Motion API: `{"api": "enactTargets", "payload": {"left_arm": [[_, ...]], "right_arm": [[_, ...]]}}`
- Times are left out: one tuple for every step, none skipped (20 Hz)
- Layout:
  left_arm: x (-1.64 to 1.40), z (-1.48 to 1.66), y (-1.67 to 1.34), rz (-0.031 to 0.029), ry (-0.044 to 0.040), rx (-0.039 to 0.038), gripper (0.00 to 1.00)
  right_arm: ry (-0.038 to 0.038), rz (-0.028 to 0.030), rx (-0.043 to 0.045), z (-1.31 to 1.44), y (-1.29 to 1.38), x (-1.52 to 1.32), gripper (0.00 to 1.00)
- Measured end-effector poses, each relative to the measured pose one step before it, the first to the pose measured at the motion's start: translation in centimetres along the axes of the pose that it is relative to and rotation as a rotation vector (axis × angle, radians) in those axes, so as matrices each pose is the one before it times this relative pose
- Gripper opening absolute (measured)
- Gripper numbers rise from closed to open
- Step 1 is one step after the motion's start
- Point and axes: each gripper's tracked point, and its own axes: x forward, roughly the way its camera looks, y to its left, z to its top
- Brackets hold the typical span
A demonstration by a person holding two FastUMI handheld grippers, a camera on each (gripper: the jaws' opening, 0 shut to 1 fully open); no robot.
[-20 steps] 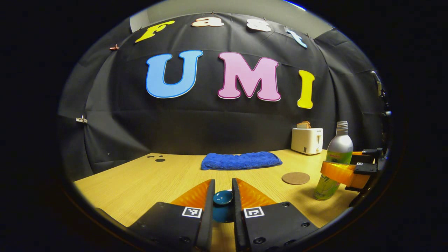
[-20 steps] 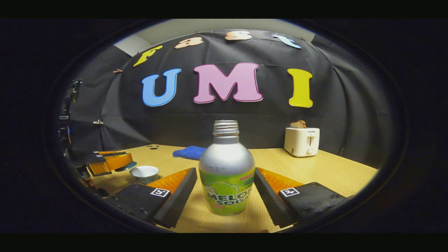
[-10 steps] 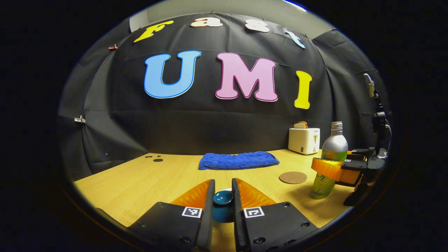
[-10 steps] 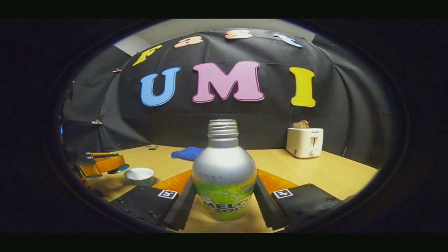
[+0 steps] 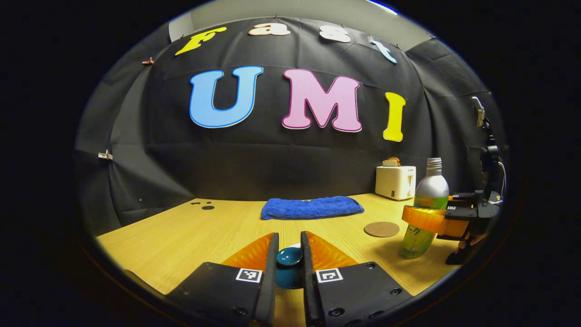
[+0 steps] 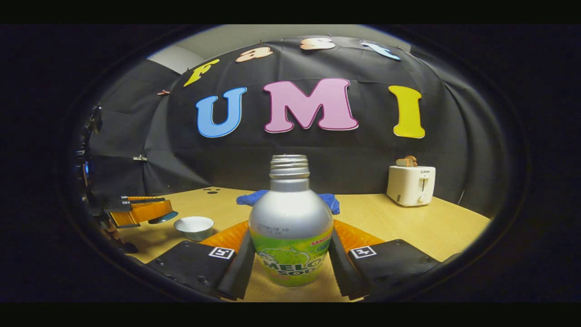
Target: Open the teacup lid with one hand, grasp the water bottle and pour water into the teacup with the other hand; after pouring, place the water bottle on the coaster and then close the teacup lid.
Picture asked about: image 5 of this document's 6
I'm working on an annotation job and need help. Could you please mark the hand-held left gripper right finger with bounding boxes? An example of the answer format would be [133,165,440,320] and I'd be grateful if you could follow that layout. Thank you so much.
[300,231,414,327]

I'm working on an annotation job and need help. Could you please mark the teal teacup lid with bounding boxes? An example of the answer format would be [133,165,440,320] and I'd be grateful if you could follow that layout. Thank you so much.
[276,247,304,290]

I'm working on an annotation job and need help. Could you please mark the round cork coaster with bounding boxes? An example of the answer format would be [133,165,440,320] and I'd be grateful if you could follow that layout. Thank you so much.
[364,221,400,238]

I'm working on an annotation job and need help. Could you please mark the silver green label water bottle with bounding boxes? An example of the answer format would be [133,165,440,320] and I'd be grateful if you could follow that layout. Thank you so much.
[399,158,450,259]

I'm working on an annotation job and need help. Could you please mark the white toaster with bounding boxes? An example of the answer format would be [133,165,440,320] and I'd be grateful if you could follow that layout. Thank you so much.
[375,165,417,201]

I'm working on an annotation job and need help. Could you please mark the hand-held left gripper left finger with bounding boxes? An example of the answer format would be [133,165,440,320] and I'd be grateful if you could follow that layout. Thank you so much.
[166,233,280,325]

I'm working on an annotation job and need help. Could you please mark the blue towel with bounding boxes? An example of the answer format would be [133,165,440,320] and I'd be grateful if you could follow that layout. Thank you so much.
[261,196,364,221]

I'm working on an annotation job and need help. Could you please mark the white cable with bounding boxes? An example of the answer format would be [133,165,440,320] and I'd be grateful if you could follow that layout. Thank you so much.
[497,157,507,200]

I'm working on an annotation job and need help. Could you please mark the black backdrop cloth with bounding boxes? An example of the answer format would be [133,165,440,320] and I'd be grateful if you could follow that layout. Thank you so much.
[75,17,507,237]

